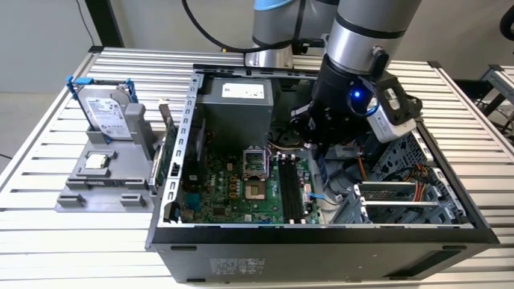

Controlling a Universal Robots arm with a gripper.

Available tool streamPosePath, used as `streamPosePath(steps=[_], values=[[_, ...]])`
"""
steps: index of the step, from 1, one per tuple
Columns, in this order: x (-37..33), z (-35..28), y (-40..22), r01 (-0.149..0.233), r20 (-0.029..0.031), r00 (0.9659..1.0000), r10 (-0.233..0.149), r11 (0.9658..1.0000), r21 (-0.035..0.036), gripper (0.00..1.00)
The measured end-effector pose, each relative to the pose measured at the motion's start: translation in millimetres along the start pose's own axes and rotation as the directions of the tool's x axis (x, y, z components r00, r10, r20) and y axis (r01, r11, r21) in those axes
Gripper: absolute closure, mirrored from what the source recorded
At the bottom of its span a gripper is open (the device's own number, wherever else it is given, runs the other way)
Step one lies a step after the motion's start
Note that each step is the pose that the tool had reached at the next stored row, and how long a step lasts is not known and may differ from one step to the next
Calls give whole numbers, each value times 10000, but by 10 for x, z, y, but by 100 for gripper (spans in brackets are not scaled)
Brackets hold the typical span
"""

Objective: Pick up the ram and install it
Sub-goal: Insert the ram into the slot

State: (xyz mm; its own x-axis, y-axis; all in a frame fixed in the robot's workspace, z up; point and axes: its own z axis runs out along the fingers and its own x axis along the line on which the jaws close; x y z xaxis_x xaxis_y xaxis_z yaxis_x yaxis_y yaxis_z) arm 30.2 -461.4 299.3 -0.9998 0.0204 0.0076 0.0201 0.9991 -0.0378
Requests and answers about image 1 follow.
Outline CPU socket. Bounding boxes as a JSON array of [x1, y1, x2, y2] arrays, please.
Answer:
[[243, 179, 269, 202]]

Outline black upright post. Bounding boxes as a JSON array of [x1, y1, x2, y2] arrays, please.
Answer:
[[82, 0, 125, 49]]

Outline hard disk in blue carrier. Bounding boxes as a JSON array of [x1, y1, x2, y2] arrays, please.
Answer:
[[65, 75, 137, 146]]

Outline black RAM slot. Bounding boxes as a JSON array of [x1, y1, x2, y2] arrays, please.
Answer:
[[291, 155, 307, 224], [281, 155, 297, 224], [276, 155, 293, 224], [287, 155, 303, 224]]

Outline grey parts rack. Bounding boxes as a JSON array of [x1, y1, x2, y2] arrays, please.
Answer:
[[53, 104, 169, 214]]

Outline metal socket cover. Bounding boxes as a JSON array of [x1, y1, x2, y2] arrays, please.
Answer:
[[241, 146, 269, 179]]

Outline black curved hose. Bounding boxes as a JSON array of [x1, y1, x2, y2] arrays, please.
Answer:
[[499, 5, 514, 42]]

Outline grey power supply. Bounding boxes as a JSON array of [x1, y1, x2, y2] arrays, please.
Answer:
[[195, 76, 275, 153]]

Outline graphics card with silver bracket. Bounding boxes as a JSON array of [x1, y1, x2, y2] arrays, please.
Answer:
[[146, 98, 180, 195]]

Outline black PC case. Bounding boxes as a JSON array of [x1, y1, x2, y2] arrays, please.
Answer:
[[144, 63, 500, 284]]

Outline grey metal drive cage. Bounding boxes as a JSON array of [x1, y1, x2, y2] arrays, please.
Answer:
[[320, 141, 364, 160]]

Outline grey metal side table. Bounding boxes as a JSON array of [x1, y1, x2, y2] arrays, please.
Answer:
[[475, 63, 514, 133]]

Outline perforated metal disk bay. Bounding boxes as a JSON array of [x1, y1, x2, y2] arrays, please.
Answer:
[[332, 125, 472, 226]]

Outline green motherboard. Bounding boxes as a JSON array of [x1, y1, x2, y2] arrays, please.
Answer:
[[179, 150, 321, 225]]

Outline silver CPU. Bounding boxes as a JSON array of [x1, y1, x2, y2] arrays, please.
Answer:
[[82, 154, 109, 170]]

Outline red yellow orange wire bundle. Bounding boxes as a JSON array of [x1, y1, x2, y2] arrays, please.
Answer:
[[411, 164, 430, 203]]

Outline black CPU cooler fan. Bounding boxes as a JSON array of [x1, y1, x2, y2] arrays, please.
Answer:
[[267, 128, 307, 151]]

